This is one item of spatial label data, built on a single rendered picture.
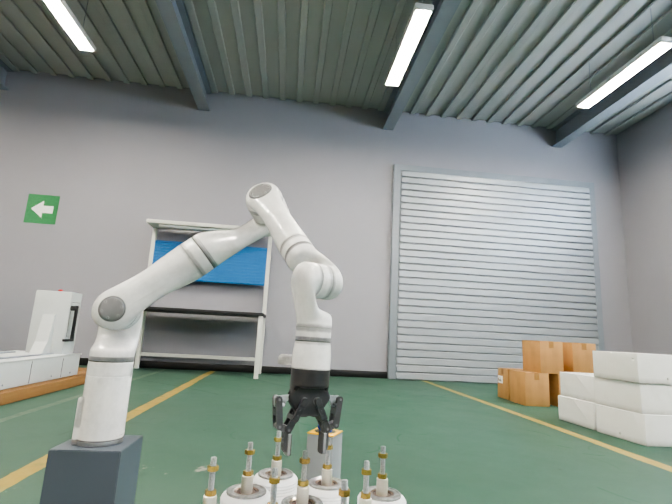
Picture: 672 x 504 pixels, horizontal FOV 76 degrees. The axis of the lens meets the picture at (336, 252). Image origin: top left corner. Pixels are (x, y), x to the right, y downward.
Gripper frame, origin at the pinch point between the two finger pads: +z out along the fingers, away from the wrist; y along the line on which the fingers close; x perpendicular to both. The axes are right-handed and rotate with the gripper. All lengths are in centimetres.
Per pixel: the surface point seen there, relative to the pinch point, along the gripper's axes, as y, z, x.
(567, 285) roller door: 544, -117, 339
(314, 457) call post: 12.7, 8.7, 23.5
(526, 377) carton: 311, 5, 215
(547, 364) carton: 330, -8, 208
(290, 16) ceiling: 83, -366, 328
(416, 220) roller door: 325, -194, 415
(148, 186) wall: -32, -209, 553
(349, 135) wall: 230, -319, 460
